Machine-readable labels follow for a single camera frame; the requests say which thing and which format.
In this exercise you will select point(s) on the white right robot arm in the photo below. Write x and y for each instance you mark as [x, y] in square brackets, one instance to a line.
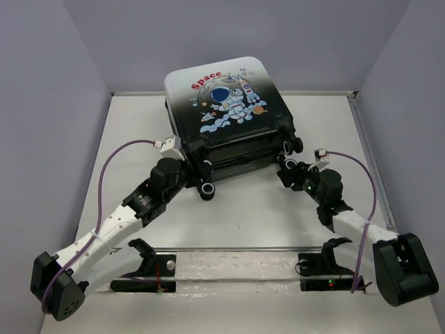
[396, 264]

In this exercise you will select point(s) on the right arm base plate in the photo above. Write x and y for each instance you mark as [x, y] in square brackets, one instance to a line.
[318, 274]

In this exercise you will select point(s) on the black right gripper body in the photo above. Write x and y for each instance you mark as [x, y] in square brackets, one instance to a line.
[306, 180]

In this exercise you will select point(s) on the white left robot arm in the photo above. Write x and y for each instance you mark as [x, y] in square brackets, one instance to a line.
[60, 281]

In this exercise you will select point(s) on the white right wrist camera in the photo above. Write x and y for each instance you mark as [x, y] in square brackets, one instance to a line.
[322, 159]

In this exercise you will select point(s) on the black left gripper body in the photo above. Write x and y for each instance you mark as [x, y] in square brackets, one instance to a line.
[189, 177]

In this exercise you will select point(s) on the black hard-shell suitcase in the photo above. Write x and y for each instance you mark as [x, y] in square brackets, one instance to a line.
[230, 119]

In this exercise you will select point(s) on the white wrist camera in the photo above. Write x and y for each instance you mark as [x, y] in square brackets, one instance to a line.
[170, 148]
[322, 159]

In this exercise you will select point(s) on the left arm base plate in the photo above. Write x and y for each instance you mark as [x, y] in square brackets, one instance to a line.
[156, 275]

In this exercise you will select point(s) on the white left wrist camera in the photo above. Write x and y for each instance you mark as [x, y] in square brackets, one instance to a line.
[170, 148]

